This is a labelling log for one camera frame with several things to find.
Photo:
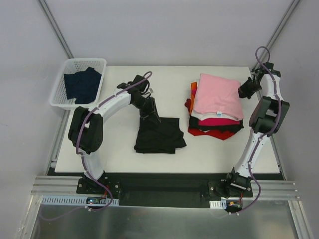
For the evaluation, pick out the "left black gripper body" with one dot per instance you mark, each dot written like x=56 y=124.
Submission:
x=150 y=116

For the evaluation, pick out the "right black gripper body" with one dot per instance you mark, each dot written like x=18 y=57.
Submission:
x=244 y=89

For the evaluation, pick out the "pink t shirt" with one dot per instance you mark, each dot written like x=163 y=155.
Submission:
x=216 y=94

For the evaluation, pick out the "magenta t shirt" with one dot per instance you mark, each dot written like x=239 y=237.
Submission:
x=217 y=122

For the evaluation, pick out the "red t shirt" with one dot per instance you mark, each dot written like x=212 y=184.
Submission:
x=213 y=133

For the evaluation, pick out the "white plastic laundry basket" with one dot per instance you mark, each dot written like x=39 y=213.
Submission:
x=58 y=96

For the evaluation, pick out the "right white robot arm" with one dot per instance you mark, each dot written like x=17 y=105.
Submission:
x=265 y=121

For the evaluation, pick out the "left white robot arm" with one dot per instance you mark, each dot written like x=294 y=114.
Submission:
x=87 y=125

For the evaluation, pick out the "navy blue t shirt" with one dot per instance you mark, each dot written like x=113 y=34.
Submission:
x=82 y=85

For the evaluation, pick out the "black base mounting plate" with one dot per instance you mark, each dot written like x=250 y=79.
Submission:
x=177 y=190

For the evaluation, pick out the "aluminium frame rail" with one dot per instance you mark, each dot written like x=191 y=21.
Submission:
x=67 y=185

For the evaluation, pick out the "right white cable duct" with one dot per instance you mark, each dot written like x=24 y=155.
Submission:
x=218 y=204

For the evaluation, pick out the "white cable duct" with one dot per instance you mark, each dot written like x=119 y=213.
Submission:
x=218 y=204
x=79 y=201

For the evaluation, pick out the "left white cable duct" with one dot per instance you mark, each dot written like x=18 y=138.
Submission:
x=79 y=201

